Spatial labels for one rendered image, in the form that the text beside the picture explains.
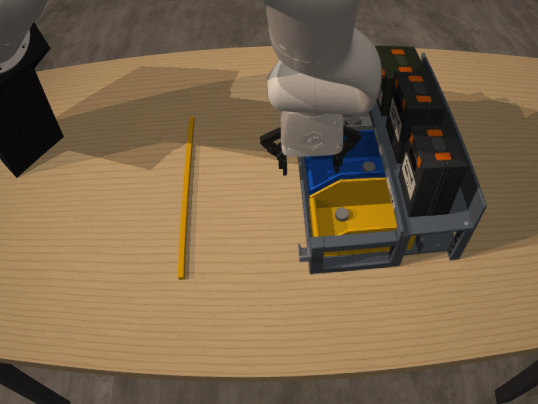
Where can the yellow open bin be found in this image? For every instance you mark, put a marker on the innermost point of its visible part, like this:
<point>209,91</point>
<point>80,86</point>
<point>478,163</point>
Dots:
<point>369,204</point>

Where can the dark grey disc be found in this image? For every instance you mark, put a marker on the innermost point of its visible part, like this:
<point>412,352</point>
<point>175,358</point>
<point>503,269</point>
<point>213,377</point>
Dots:
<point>368,166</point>
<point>342,214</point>

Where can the yellow bar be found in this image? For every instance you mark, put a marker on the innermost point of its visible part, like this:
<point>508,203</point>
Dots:
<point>185,196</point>

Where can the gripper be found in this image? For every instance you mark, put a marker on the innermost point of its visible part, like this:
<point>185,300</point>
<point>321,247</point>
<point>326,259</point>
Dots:
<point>303,136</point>

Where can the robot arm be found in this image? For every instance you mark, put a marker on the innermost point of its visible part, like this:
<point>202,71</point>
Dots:
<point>311,37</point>

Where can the blue bin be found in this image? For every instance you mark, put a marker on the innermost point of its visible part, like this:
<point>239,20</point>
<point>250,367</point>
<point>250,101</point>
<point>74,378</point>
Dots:
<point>365,150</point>

